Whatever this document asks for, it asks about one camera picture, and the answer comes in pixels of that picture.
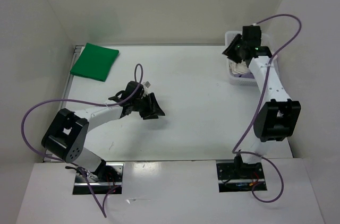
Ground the lavender t shirt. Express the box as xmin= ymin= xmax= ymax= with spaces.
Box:
xmin=237 ymin=73 xmax=254 ymax=80

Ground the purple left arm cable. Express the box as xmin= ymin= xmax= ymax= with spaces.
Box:
xmin=21 ymin=64 xmax=146 ymax=218

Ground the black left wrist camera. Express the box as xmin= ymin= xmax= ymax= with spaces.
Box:
xmin=108 ymin=81 xmax=145 ymax=103

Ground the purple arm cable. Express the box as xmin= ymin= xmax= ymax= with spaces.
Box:
xmin=21 ymin=64 xmax=146 ymax=218
xmin=232 ymin=13 xmax=303 ymax=203

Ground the white t shirt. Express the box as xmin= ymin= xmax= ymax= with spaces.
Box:
xmin=228 ymin=60 xmax=250 ymax=75

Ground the green t shirt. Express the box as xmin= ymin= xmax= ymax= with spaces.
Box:
xmin=70 ymin=43 xmax=120 ymax=82

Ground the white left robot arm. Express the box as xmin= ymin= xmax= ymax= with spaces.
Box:
xmin=41 ymin=93 xmax=165 ymax=182

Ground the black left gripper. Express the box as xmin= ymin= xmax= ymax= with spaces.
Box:
xmin=132 ymin=92 xmax=165 ymax=120

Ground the white plastic basket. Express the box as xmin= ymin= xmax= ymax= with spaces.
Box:
xmin=225 ymin=31 xmax=274 ymax=86

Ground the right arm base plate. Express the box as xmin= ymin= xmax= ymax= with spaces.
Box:
xmin=216 ymin=161 xmax=267 ymax=193

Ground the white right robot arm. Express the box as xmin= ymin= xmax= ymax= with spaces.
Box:
xmin=223 ymin=34 xmax=301 ymax=178

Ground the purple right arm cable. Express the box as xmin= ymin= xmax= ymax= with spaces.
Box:
xmin=232 ymin=13 xmax=303 ymax=203

